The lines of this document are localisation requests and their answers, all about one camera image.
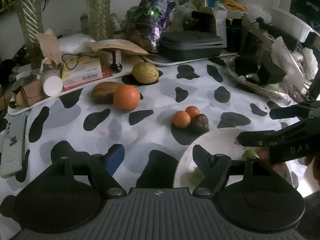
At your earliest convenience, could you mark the green fruit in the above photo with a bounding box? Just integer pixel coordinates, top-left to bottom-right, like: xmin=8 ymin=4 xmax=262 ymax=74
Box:
xmin=188 ymin=167 xmax=205 ymax=187
xmin=241 ymin=148 xmax=259 ymax=161

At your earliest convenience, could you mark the right hand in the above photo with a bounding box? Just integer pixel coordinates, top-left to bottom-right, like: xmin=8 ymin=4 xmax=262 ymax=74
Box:
xmin=305 ymin=156 xmax=320 ymax=184

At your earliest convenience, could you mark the white floral plate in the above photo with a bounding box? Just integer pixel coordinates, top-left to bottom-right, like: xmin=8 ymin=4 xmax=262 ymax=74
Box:
xmin=172 ymin=127 xmax=295 ymax=189

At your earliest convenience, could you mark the woven basket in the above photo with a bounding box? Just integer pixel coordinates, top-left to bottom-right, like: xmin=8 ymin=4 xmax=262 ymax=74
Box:
xmin=225 ymin=65 xmax=303 ymax=102

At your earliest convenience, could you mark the dark purple passion fruit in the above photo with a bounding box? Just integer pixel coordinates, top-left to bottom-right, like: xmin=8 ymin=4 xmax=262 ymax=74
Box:
xmin=190 ymin=114 xmax=209 ymax=134

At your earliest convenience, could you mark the small orange front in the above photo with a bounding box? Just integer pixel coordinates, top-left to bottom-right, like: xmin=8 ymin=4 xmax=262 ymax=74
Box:
xmin=172 ymin=111 xmax=191 ymax=128

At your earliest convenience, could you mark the small orange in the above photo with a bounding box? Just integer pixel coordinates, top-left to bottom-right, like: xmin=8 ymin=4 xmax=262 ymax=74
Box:
xmin=185 ymin=106 xmax=200 ymax=119
xmin=172 ymin=111 xmax=191 ymax=128

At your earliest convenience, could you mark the small orange back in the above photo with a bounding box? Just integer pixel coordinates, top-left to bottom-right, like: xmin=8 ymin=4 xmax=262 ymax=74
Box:
xmin=185 ymin=106 xmax=200 ymax=119

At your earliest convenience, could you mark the cow print tablecloth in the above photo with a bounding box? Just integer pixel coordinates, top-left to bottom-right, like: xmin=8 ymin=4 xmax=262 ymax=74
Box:
xmin=1 ymin=58 xmax=295 ymax=239

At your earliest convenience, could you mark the large orange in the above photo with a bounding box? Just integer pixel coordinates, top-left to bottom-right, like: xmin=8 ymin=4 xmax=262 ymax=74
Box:
xmin=113 ymin=85 xmax=140 ymax=111

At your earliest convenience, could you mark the white laundry basket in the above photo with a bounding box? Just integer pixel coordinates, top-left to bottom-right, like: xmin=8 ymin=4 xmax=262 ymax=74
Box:
xmin=269 ymin=8 xmax=319 ymax=43

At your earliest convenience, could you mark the white smartphone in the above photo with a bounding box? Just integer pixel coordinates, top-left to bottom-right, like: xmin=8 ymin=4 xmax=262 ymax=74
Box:
xmin=1 ymin=114 xmax=27 ymax=178

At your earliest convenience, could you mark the yellow white box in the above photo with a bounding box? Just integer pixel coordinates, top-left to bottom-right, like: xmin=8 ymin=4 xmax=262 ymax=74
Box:
xmin=61 ymin=56 xmax=103 ymax=88

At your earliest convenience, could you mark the white cylinder bottle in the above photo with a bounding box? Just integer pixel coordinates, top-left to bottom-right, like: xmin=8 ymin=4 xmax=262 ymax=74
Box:
xmin=40 ymin=70 xmax=63 ymax=96

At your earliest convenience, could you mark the brown paper envelope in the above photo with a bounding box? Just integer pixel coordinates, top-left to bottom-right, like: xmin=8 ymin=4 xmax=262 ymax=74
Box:
xmin=84 ymin=39 xmax=149 ymax=55

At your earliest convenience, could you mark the black zipper case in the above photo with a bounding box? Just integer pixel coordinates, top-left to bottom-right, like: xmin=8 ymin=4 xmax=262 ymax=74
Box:
xmin=157 ymin=31 xmax=224 ymax=61

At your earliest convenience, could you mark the brown paper bag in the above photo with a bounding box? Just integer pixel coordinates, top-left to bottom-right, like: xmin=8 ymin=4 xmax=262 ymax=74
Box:
xmin=35 ymin=28 xmax=62 ymax=66

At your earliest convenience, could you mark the purple foil snack bag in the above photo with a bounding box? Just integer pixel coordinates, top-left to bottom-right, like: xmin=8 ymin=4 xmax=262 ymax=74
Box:
xmin=127 ymin=0 xmax=176 ymax=54

